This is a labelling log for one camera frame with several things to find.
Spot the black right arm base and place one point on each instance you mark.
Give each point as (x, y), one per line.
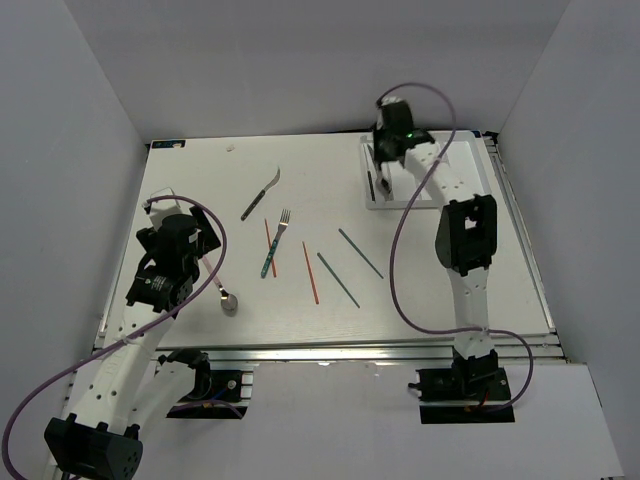
(469, 391)

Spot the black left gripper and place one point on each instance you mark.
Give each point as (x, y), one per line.
(207, 240)

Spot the knife with pink handle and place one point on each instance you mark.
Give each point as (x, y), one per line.
(383, 183)

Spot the spoon with pink handle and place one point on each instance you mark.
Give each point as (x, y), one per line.
(228, 301)

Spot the white compartment utensil tray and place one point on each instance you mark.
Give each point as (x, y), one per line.
(450, 165)

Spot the knife with black handle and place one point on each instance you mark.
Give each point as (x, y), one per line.
(370, 171)

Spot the curved blade dark-handled knife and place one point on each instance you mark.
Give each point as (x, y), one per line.
(249, 209)

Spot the small label sticker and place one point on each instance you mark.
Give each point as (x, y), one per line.
(168, 144)

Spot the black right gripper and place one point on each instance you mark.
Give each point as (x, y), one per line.
(377, 156)

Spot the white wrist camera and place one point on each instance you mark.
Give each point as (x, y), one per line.
(158, 211)
(389, 100)

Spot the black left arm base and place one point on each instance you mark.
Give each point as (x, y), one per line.
(216, 394)

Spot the fork with teal handle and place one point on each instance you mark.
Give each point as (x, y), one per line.
(282, 226)

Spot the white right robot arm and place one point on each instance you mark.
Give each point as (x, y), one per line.
(466, 237)

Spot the teal chopstick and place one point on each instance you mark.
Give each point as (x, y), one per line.
(360, 252)
(337, 279)

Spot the orange chopstick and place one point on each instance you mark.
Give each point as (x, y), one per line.
(310, 273)
(269, 241)

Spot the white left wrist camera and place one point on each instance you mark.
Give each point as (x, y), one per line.
(158, 211)

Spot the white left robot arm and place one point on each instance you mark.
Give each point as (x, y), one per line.
(101, 437)

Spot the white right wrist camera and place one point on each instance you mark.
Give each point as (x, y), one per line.
(389, 100)

